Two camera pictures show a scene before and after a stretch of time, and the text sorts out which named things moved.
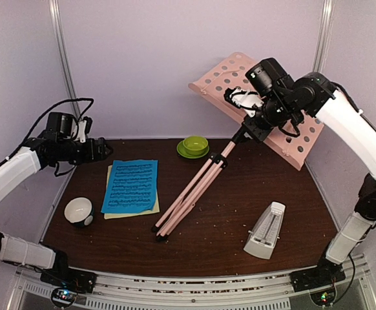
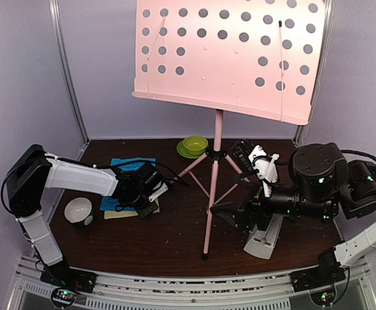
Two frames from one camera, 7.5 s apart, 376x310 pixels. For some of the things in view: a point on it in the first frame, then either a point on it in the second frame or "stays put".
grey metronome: x=266 y=231 stays put
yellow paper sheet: x=114 y=215 stays put
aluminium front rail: x=276 y=291 stays put
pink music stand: x=212 y=86 to x=256 y=57
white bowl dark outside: x=79 y=211 stays put
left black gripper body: x=90 y=155 to x=139 y=199
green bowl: x=195 y=144 stays put
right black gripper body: x=276 y=110 to x=256 y=206
